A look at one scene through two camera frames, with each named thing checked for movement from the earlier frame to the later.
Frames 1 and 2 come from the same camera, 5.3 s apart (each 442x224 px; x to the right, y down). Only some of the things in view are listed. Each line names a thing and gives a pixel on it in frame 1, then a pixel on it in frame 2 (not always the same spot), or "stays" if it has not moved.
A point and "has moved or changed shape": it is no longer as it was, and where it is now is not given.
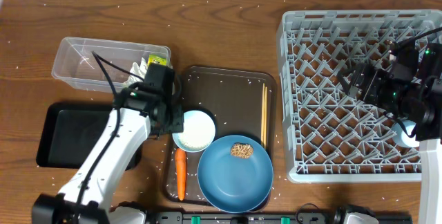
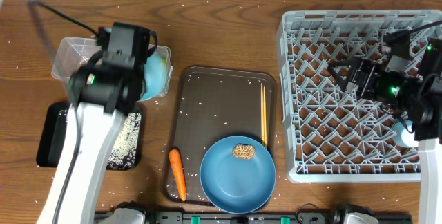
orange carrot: (181, 168) has moved or changed shape
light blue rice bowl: (199, 132) to (155, 72)
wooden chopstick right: (264, 114) stays
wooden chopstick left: (262, 114) stays
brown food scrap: (242, 150) stays
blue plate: (234, 184) stays
